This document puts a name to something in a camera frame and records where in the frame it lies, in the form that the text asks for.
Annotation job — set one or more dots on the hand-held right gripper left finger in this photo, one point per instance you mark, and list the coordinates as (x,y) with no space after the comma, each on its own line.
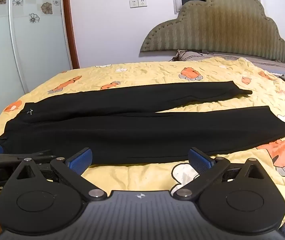
(80,160)

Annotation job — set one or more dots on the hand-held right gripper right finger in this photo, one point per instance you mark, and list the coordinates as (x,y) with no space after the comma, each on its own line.
(199,160)

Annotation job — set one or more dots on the black pants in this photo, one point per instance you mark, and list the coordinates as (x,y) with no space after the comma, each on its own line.
(132,135)

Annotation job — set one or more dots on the yellow printed blanket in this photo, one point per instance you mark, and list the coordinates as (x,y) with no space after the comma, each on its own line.
(157,75)

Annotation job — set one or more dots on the flower-print wardrobe door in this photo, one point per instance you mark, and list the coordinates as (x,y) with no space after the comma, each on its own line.
(32,55)

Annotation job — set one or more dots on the grey patterned pillow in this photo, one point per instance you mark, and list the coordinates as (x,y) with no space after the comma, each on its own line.
(257,61)

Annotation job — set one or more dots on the olive upholstered headboard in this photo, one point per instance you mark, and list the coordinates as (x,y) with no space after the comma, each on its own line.
(220,25)

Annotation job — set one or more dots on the brown wooden wardrobe frame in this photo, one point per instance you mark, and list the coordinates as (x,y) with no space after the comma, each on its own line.
(70,30)

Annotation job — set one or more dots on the white wall socket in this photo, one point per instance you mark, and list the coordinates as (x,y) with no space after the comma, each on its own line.
(142,2)
(133,3)

